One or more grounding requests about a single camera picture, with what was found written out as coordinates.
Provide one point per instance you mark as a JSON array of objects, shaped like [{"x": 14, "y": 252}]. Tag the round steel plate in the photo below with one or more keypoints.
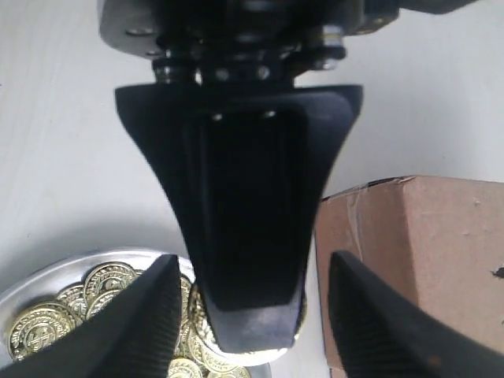
[{"x": 44, "y": 284}]

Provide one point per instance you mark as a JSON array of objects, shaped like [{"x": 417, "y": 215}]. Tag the brown cardboard slotted box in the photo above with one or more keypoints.
[{"x": 437, "y": 241}]

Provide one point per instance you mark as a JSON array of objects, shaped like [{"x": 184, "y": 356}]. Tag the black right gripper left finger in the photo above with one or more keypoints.
[{"x": 133, "y": 336}]

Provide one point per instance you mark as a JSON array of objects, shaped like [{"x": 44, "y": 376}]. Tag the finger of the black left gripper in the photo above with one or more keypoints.
[{"x": 244, "y": 167}]

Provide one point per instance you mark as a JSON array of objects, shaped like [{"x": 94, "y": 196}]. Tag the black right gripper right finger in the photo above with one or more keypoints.
[{"x": 379, "y": 333}]

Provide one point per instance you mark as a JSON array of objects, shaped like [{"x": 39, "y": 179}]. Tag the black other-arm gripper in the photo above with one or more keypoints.
[{"x": 223, "y": 41}]

